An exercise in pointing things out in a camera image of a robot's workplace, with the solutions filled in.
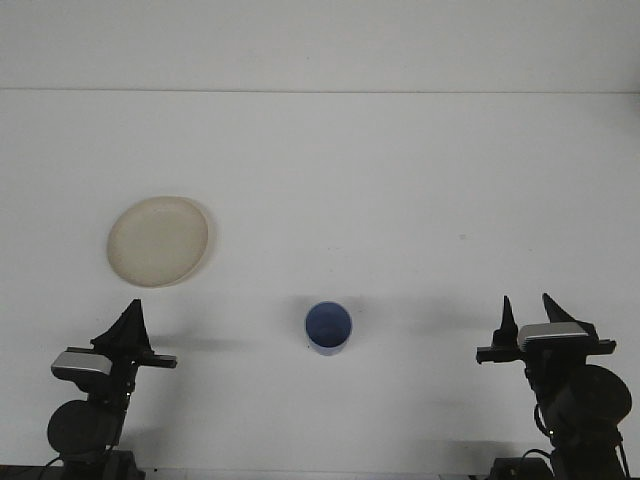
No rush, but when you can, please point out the pale blue cup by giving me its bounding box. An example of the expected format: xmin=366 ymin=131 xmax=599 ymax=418
xmin=304 ymin=300 xmax=354 ymax=357

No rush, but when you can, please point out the pale cream round plate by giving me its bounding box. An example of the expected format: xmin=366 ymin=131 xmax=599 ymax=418
xmin=105 ymin=194 xmax=216 ymax=289

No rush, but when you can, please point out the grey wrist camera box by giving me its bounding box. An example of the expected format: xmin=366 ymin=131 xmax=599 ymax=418
xmin=50 ymin=351 xmax=112 ymax=380
xmin=517 ymin=321 xmax=591 ymax=351

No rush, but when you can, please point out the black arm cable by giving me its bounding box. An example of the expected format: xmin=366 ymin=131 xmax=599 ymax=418
xmin=519 ymin=402 xmax=554 ymax=460

